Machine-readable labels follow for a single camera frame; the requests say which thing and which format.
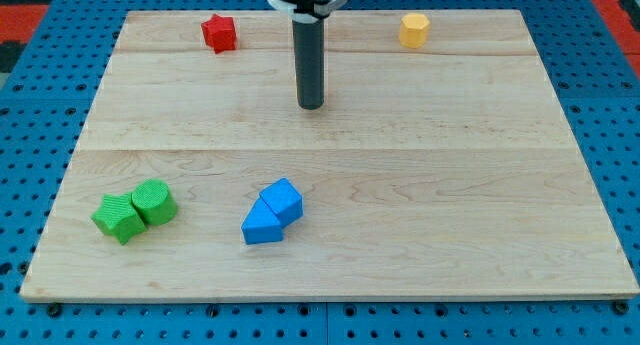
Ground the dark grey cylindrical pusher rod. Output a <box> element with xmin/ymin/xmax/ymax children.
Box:
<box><xmin>292</xmin><ymin>14</ymin><xmax>324</xmax><ymax>110</ymax></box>

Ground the red star block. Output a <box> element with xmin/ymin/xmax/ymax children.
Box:
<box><xmin>201</xmin><ymin>14</ymin><xmax>237</xmax><ymax>54</ymax></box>

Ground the yellow hexagon block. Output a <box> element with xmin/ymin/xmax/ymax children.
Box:
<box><xmin>398</xmin><ymin>12</ymin><xmax>431</xmax><ymax>49</ymax></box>

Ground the blue cube block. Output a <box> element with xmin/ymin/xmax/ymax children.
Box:
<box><xmin>259</xmin><ymin>178</ymin><xmax>304</xmax><ymax>228</ymax></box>

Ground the light wooden board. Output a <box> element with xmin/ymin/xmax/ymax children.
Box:
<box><xmin>21</xmin><ymin>10</ymin><xmax>639</xmax><ymax>303</ymax></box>

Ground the blue triangular prism block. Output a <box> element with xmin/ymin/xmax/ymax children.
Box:
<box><xmin>241</xmin><ymin>198</ymin><xmax>284</xmax><ymax>245</ymax></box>

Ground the green cylinder block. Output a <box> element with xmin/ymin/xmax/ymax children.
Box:
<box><xmin>131</xmin><ymin>179</ymin><xmax>178</xmax><ymax>226</ymax></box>

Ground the green star block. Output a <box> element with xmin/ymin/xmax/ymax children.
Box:
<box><xmin>91</xmin><ymin>193</ymin><xmax>147</xmax><ymax>245</ymax></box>

